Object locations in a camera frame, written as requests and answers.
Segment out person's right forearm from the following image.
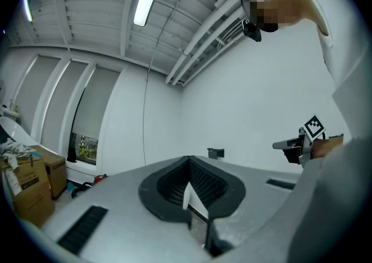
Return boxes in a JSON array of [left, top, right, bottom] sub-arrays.
[[312, 133, 345, 160]]

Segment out small cardboard box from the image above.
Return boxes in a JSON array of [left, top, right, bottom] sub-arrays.
[[30, 144, 68, 201]]

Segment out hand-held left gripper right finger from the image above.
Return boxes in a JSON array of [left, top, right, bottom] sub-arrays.
[[189, 155, 303, 257]]

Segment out window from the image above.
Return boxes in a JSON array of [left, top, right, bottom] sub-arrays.
[[69, 131, 100, 166]]

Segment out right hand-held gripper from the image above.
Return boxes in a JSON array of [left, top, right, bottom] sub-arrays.
[[272, 113, 327, 169]]

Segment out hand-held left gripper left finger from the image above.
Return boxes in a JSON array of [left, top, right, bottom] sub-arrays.
[[40, 155, 213, 263]]

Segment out large open cardboard box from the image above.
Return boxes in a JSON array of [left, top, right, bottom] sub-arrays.
[[1, 153, 55, 228]]

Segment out person's head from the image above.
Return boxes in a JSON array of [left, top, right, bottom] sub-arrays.
[[240, 0, 331, 37]]

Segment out short ceiling tube light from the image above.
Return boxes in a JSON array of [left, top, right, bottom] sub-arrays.
[[24, 0, 34, 23]]

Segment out thin cable on wall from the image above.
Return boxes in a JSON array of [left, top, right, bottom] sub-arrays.
[[141, 0, 176, 167]]

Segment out white ceiling pipes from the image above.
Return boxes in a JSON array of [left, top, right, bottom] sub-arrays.
[[164, 2, 248, 87]]

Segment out white bathtub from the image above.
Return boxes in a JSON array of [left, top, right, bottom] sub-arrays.
[[0, 115, 59, 158]]

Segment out black head camera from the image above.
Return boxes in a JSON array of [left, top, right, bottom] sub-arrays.
[[241, 19, 263, 43]]

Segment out empty black paper holder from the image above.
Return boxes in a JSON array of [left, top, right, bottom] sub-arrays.
[[206, 147, 226, 161]]

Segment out black hose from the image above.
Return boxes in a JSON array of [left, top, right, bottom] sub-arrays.
[[70, 181, 94, 199]]

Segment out person's white shirt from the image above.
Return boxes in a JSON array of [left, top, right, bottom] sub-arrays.
[[286, 22, 372, 263]]

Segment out white roller blind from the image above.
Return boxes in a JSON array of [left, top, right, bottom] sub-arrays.
[[40, 59, 90, 152], [15, 54, 62, 141], [70, 65, 122, 141]]

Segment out grey cloth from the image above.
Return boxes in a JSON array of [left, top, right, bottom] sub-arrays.
[[0, 137, 33, 170]]

